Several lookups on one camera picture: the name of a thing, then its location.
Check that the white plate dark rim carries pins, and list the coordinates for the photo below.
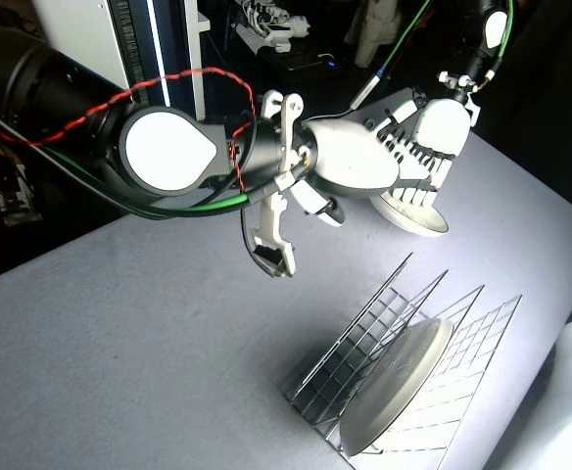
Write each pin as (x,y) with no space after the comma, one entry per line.
(394,387)
(420,222)

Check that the white column with light strip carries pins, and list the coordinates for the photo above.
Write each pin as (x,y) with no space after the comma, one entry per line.
(80,34)

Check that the spare white robot hand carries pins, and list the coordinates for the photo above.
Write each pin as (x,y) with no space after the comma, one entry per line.
(271,27)

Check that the beige garment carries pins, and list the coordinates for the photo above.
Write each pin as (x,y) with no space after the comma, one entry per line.
(374,29)

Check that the grey table cloth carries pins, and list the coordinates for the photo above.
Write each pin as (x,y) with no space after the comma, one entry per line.
(119,367)

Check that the black device blue light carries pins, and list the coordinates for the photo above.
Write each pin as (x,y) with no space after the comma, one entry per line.
(305,61)

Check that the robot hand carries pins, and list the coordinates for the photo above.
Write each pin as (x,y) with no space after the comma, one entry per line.
(445,125)
(354,156)

